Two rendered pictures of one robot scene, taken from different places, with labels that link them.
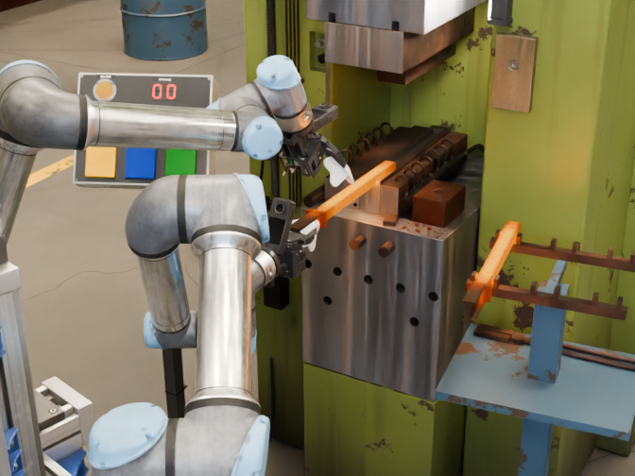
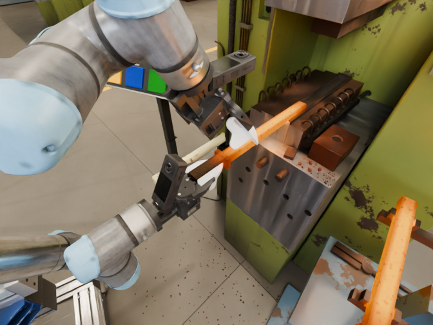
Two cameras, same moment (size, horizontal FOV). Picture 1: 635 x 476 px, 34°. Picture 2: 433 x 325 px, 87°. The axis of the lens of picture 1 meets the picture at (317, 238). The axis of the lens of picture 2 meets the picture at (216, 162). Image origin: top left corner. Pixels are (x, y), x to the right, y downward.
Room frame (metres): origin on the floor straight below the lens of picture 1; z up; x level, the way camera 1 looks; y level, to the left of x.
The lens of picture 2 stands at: (1.67, -0.10, 1.41)
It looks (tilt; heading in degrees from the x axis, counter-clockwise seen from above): 47 degrees down; 17
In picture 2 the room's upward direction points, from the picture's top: straight up
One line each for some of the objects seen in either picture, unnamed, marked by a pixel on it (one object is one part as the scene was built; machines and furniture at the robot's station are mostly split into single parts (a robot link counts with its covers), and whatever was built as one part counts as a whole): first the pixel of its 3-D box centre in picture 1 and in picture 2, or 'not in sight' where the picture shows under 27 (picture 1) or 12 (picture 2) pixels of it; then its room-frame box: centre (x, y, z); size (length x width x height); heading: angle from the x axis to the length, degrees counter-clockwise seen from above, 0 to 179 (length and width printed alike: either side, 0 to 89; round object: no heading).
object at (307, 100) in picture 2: (407, 154); (317, 95); (2.46, -0.23, 0.99); 0.42 x 0.05 x 0.01; 150
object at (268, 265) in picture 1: (257, 269); (139, 222); (1.84, 0.12, 0.99); 0.08 x 0.05 x 0.08; 60
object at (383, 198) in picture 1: (399, 164); (308, 101); (2.47, -0.21, 0.96); 0.42 x 0.20 x 0.09; 150
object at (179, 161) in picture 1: (180, 164); (158, 82); (2.36, 0.33, 1.01); 0.07 x 0.05 x 0.07; 85
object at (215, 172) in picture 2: (311, 238); (211, 180); (2.00, 0.01, 0.98); 0.09 x 0.03 x 0.06; 147
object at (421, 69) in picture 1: (418, 55); (354, 10); (2.49, -0.25, 1.24); 0.30 x 0.07 x 0.06; 150
